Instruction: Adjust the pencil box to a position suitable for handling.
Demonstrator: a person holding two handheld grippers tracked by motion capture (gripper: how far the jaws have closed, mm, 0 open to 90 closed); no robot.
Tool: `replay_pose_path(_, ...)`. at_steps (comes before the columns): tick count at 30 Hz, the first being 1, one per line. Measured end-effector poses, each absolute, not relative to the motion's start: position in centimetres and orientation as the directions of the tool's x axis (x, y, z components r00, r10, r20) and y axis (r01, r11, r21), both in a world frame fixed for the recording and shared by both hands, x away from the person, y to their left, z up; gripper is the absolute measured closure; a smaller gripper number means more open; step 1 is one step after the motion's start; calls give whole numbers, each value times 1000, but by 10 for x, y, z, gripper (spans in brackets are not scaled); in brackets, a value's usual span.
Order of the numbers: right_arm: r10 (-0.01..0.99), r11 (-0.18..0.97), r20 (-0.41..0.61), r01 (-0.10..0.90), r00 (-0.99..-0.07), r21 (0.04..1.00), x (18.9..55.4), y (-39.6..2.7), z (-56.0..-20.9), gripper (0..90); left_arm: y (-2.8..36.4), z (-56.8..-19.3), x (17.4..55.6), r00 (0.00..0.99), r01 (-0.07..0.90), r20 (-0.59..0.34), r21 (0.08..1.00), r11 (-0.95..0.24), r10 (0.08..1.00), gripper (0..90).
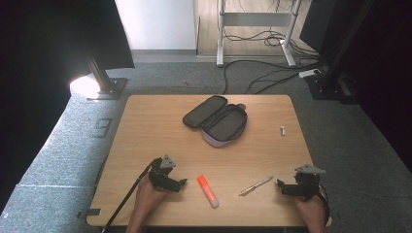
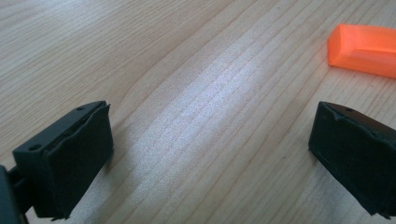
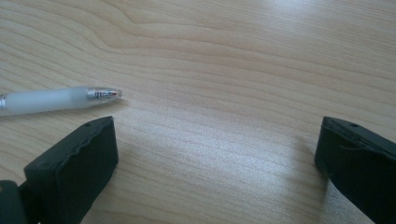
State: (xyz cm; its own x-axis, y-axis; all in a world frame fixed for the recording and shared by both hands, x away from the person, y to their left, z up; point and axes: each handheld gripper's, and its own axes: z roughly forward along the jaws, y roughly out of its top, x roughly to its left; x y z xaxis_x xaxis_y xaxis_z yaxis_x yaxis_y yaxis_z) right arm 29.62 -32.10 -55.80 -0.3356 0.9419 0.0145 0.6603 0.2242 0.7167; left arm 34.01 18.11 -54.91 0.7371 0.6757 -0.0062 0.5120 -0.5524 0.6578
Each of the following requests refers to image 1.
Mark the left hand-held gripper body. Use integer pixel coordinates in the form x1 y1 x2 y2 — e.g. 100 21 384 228
148 153 179 191

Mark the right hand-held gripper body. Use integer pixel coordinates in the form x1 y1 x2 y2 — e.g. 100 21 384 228
292 163 326 199

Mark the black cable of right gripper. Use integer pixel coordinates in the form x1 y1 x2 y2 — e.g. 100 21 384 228
318 183 331 228

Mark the black stand with base plate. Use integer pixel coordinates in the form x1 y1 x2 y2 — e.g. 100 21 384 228
85 52 129 101

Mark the long black floor cable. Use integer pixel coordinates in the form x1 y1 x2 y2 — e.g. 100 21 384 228
222 58 322 95

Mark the person's left hand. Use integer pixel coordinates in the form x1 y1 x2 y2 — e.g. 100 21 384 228
133 175 170 212

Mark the orange highlighter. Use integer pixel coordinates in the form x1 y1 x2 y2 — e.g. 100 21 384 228
196 175 221 210

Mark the black stand with square base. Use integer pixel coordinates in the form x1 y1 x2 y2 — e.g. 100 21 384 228
304 0 377 105

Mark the grey metal table bracket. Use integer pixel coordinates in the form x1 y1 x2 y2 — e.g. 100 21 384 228
76 208 102 219

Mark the white metal desk frame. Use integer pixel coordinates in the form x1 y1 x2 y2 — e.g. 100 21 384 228
216 0 304 68

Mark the white power strip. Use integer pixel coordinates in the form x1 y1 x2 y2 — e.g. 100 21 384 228
297 68 322 80

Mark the clear ballpoint pen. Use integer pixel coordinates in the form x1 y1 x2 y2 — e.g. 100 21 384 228
238 175 275 197

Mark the black curtain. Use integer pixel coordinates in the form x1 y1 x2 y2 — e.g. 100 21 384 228
336 0 412 174
0 0 136 213

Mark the person's right hand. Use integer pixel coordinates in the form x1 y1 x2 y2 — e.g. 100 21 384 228
292 193 326 225

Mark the bundle of black cables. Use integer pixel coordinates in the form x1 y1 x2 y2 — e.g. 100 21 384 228
223 28 322 61

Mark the pencil case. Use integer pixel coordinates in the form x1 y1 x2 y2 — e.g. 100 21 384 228
182 94 249 149

